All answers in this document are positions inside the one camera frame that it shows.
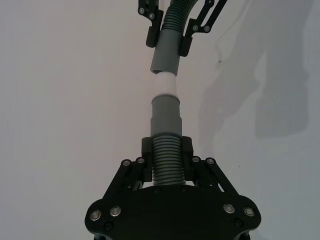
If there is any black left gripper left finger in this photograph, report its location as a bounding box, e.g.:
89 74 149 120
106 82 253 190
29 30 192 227
105 136 154 195

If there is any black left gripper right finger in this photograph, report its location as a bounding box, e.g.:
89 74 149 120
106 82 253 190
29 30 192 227
181 136 238 194

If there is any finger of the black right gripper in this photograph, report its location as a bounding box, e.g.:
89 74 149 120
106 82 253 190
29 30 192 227
178 0 228 57
137 0 165 49

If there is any grey corrugated hose straight cuff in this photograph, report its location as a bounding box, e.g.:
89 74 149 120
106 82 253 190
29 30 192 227
149 0 201 76

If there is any white plastic pipe connector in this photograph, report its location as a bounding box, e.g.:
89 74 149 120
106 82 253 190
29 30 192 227
152 70 180 100

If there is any grey corrugated hose stepped cuff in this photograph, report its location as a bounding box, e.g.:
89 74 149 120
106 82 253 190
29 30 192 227
149 95 187 187

